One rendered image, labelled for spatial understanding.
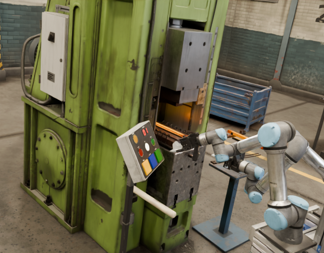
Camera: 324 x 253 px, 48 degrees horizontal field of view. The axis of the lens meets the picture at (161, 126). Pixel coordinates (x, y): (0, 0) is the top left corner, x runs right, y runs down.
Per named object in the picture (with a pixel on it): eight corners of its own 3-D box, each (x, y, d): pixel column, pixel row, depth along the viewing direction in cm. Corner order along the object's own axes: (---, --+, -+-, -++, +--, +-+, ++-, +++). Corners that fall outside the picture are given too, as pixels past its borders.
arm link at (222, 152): (236, 158, 213) (231, 140, 214) (223, 161, 206) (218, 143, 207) (226, 160, 219) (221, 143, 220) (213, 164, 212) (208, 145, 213)
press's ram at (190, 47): (210, 87, 274) (219, 33, 261) (176, 91, 247) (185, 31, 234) (170, 74, 300) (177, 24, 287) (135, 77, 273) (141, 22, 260)
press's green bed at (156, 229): (188, 241, 315) (197, 194, 300) (158, 258, 289) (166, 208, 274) (145, 211, 350) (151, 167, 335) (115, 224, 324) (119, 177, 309)
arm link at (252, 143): (300, 116, 190) (233, 140, 227) (288, 117, 183) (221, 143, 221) (307, 137, 188) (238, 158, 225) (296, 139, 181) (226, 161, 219)
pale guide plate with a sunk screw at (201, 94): (204, 103, 296) (207, 83, 290) (197, 105, 290) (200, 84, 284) (202, 103, 297) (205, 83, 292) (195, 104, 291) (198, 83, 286)
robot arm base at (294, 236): (308, 240, 196) (313, 225, 193) (290, 247, 188) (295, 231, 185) (285, 225, 208) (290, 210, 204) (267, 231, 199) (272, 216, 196)
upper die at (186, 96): (197, 101, 267) (199, 88, 264) (179, 103, 253) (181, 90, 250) (157, 86, 294) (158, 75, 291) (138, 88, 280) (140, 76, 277)
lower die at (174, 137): (189, 145, 279) (191, 134, 276) (172, 150, 265) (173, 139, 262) (151, 127, 306) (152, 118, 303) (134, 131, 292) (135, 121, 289)
